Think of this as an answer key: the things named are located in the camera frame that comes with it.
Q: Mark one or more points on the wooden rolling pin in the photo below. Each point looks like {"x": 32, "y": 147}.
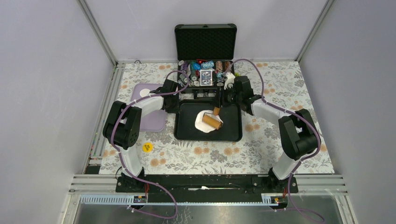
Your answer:
{"x": 211, "y": 118}

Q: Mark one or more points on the blue playing card deck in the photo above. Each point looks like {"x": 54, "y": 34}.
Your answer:
{"x": 206, "y": 78}

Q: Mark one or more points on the black poker chip case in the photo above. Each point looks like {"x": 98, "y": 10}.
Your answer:
{"x": 203, "y": 47}

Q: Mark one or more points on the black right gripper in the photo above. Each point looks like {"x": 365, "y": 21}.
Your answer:
{"x": 222, "y": 97}

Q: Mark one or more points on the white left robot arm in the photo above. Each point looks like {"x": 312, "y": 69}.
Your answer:
{"x": 123, "y": 122}

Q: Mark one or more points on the small white dough piece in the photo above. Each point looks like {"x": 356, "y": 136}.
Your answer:
{"x": 144, "y": 92}

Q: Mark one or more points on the white dough disc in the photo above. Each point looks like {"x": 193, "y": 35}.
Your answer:
{"x": 201, "y": 125}

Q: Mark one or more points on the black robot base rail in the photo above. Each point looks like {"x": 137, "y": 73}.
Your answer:
{"x": 244, "y": 183}

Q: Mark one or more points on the black baking tray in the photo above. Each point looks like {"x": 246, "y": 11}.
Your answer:
{"x": 185, "y": 122}

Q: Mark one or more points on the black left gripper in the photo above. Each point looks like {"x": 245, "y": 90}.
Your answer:
{"x": 175, "y": 109}

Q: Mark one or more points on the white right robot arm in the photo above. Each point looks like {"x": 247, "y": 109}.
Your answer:
{"x": 300, "y": 139}

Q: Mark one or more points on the yellow round token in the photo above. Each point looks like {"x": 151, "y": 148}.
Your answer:
{"x": 147, "y": 147}

